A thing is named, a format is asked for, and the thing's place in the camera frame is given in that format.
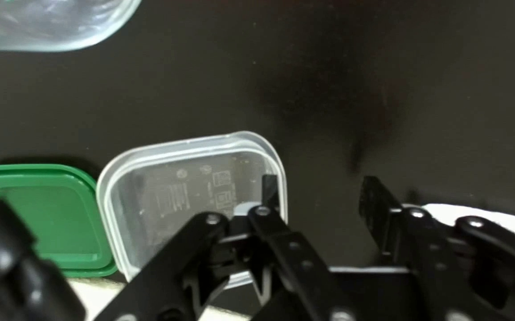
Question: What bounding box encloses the square green plastic lid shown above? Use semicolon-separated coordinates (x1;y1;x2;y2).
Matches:
0;163;119;280

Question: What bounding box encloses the black wrist cable bundle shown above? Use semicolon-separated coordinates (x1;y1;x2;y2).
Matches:
0;190;85;321

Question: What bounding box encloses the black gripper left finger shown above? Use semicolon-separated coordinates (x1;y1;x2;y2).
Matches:
92;173;359;321

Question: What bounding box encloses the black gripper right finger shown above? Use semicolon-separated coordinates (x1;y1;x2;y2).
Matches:
359;175;515;321

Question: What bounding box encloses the clear plastic container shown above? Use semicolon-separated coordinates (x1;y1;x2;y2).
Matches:
94;129;290;293

